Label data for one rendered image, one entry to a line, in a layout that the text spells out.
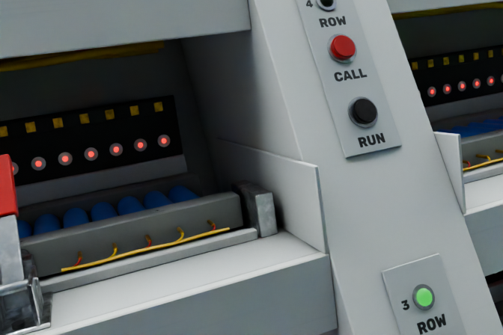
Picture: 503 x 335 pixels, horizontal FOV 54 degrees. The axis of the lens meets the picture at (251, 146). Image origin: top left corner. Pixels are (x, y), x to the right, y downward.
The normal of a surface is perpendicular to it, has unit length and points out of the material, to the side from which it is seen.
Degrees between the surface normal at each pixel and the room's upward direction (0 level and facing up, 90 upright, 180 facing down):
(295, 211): 90
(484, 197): 22
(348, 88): 90
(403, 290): 90
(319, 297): 112
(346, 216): 90
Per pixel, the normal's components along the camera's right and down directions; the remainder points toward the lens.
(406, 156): 0.27, -0.27
